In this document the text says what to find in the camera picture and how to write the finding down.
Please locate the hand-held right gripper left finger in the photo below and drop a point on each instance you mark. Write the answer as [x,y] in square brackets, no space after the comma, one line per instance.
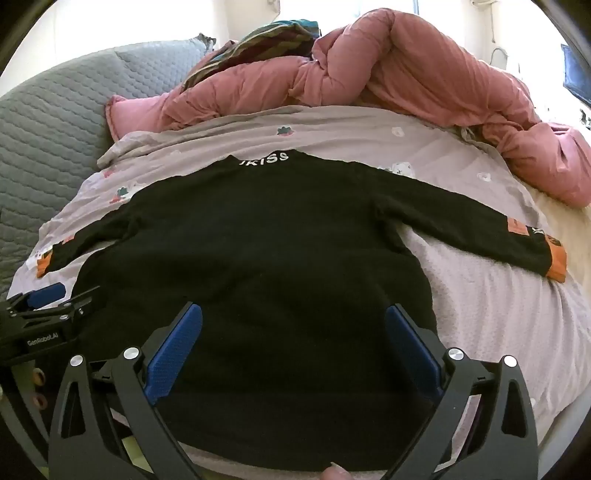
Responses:
[173,350]

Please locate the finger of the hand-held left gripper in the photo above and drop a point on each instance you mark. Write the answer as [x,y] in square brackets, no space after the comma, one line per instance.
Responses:
[44,295]
[76,304]

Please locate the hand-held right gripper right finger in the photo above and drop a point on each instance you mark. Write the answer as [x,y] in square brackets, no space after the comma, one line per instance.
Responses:
[415,350]

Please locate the black sweater with orange cuffs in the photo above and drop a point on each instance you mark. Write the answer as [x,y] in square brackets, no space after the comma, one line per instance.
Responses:
[258,258]

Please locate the person's left hand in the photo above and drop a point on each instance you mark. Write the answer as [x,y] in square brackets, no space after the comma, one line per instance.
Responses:
[39,378]

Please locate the person's right hand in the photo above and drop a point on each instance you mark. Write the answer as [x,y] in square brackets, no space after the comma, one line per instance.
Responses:
[334,473]

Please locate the pinkish printed bed sheet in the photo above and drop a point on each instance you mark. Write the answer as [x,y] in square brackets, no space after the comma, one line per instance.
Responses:
[485,295]

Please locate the grey quilted headboard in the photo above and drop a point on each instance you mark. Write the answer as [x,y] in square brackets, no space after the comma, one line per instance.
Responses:
[51,120]

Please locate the cream fleece blanket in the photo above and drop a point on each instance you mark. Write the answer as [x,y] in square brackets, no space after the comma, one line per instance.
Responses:
[568,226]

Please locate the pink pillow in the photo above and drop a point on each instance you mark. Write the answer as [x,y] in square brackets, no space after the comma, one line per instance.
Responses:
[134,113]

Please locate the pink quilt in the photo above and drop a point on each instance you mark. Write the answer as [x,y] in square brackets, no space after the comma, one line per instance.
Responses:
[415,69]

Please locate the white round fan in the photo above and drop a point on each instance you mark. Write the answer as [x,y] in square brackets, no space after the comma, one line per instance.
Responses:
[499,53]

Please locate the dark screen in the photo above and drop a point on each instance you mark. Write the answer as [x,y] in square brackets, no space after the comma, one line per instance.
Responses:
[577,74]

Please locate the striped pillow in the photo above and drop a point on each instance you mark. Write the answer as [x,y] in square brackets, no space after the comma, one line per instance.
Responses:
[268,44]

